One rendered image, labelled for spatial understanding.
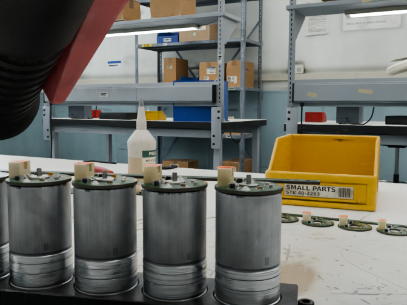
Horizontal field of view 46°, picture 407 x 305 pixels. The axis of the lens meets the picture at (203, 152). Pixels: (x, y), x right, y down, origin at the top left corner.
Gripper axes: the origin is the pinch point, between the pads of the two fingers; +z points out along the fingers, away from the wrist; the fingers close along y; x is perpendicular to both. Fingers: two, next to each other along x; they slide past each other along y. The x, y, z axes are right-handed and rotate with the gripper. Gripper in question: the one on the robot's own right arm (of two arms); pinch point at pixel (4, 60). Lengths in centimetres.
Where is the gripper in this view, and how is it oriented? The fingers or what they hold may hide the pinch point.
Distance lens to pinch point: 12.5
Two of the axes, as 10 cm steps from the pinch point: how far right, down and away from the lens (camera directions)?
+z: -2.8, 8.2, 4.9
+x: 4.8, 5.7, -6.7
